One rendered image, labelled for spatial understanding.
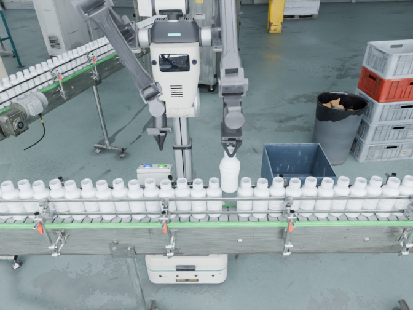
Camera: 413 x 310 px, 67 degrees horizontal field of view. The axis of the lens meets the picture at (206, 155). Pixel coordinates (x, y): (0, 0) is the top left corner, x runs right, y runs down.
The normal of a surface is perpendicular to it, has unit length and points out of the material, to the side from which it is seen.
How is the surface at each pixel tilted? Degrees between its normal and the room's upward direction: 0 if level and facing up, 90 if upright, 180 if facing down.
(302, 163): 90
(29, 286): 0
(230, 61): 51
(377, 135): 90
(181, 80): 90
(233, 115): 90
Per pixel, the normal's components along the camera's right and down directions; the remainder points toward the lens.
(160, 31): -0.01, 0.56
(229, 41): -0.03, -0.09
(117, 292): -0.02, -0.83
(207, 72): -0.32, 0.49
